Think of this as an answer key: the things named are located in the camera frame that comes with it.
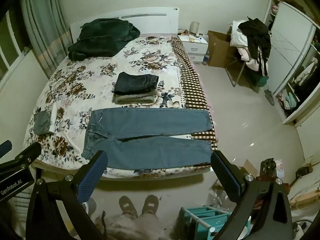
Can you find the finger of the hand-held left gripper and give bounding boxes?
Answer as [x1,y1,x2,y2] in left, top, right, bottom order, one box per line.
[0,142,42,174]
[0,140,13,156]

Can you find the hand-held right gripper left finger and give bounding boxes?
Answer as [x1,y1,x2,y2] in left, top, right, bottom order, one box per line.
[25,150,108,240]

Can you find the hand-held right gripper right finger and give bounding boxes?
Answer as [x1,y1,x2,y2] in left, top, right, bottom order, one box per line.
[211,150,293,240]

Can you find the blue jeans pants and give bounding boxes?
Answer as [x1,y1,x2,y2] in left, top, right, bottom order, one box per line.
[81,107,213,170]

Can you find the dark folded pants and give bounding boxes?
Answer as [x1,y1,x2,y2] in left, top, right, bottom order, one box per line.
[114,72,159,94]

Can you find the clear plastic bag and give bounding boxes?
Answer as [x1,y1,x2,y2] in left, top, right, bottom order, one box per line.
[209,180,233,208]

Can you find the flat cardboard piece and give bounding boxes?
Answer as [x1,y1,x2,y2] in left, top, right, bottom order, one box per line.
[241,159,258,178]

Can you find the pale round bin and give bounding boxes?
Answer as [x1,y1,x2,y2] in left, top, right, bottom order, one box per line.
[82,197,98,216]

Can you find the small grey cloth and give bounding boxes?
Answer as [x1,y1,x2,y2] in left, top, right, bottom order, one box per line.
[34,110,52,135]

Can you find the person's left shoe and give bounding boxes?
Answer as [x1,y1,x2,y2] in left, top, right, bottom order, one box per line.
[119,196,139,218]

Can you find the person's shoe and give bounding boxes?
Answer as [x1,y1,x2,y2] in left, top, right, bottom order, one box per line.
[141,194,160,216]
[119,196,139,218]

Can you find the teal rack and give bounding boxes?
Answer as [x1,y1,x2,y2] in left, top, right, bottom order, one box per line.
[180,206,251,240]

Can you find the person's right shoe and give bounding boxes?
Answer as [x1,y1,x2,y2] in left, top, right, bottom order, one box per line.
[141,194,160,216]

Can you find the person's legs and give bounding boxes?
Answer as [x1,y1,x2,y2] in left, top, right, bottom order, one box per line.
[100,212,171,240]

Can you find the floral bed sheet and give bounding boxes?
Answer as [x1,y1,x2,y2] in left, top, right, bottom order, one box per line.
[24,35,215,180]

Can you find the grey slippers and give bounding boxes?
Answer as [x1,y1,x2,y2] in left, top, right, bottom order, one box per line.
[264,89,276,106]

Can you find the window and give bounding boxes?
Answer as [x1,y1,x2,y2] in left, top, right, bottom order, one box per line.
[0,10,28,81]

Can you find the brown checkered blanket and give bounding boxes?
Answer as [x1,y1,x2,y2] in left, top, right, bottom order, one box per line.
[171,39,218,152]

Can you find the teal box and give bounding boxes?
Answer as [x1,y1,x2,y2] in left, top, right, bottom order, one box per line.
[252,75,269,88]

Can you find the pink garment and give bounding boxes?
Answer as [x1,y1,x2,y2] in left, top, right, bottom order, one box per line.
[237,46,261,72]

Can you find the cardboard box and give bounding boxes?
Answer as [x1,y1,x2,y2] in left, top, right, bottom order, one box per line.
[207,31,238,67]

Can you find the striped curtain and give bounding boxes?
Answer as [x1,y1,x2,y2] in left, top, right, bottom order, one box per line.
[20,0,73,72]

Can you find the white nightstand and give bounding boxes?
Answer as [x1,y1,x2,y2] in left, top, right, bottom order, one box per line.
[178,34,209,64]

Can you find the dark green blanket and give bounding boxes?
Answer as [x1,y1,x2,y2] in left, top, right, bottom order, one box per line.
[67,18,141,61]

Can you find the white garment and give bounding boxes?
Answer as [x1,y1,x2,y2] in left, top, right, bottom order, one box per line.
[230,20,249,48]

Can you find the black garment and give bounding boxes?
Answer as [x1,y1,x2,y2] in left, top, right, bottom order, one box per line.
[237,18,272,77]

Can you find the white wardrobe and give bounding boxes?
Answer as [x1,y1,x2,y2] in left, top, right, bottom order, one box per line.
[262,0,320,125]

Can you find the white headboard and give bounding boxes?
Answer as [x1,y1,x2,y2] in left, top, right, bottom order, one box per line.
[69,6,180,46]

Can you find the metal chair frame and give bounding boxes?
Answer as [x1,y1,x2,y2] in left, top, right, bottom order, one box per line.
[226,55,251,88]

